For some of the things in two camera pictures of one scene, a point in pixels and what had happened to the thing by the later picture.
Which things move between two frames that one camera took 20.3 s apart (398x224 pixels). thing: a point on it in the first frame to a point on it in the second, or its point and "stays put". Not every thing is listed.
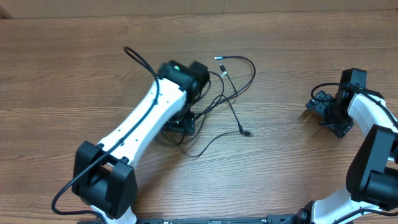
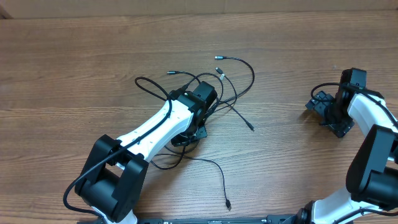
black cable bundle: (204, 124) to (227, 93)
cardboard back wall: (104, 9) stays put
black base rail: (267, 219) stays put
